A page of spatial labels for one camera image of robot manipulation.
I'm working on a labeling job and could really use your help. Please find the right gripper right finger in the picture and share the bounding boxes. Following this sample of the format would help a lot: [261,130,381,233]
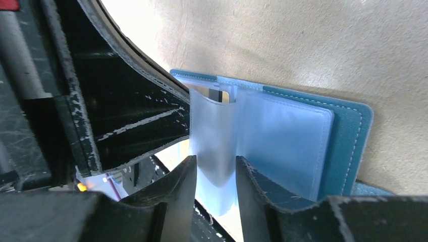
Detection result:
[236,156,427,241]

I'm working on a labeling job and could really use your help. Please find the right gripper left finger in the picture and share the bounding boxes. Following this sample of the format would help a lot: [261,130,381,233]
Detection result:
[0,155,198,242]

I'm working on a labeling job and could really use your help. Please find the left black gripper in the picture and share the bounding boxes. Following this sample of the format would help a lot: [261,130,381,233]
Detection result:
[1,1,75,192]

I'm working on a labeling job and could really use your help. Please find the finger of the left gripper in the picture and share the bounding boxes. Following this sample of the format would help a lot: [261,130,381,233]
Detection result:
[53,1,190,176]

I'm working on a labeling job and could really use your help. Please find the blue card holder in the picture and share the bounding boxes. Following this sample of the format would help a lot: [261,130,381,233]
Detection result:
[170,69,392,197]

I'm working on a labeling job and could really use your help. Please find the clear plastic card sleeves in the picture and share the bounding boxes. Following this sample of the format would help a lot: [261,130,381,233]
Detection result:
[179,78,334,216]

